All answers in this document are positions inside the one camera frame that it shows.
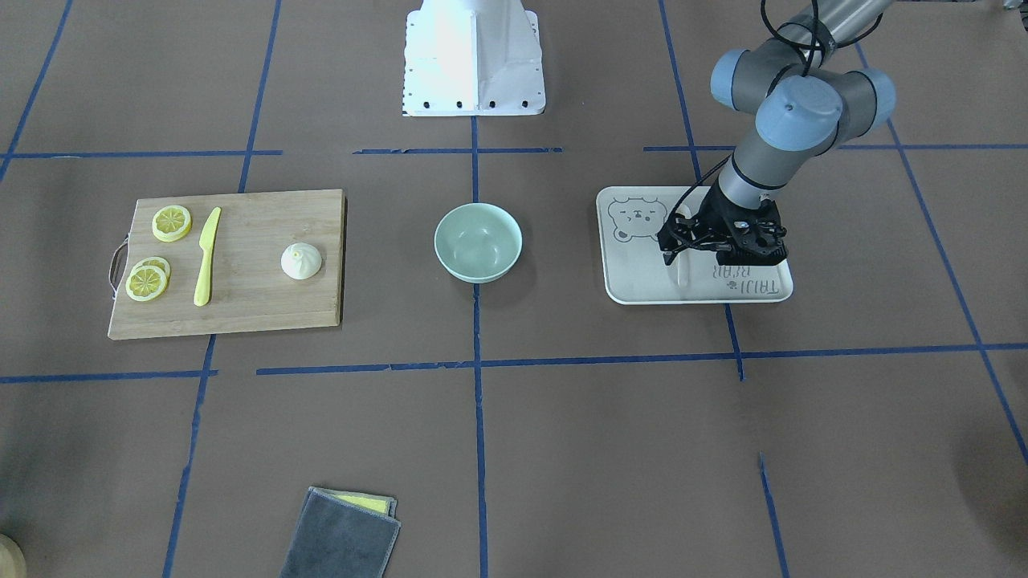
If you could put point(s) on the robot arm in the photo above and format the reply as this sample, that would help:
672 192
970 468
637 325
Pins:
800 110

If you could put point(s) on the lemon slice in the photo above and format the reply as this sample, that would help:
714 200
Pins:
146 283
154 261
171 223

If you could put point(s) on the upper lemon slice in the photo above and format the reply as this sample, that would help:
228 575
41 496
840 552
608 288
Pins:
171 223

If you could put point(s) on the white ceramic spoon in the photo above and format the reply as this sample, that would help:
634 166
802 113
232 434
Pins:
682 259

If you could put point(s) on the green bowl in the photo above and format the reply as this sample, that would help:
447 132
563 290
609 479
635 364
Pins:
478 242

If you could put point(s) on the yellow plastic knife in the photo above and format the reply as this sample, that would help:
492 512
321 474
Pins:
203 285

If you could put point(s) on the bamboo cutting board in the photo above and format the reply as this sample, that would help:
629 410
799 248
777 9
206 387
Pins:
249 291

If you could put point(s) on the white steamed bun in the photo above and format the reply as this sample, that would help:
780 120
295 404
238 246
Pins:
301 261

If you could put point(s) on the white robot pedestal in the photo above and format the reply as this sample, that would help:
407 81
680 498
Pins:
473 58

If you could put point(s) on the grey folded cloth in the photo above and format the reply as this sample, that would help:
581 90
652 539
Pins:
341 533

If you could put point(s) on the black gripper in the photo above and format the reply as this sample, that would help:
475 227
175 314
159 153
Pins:
711 221

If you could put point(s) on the lower lemon slice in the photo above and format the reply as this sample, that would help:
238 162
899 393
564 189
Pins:
146 283

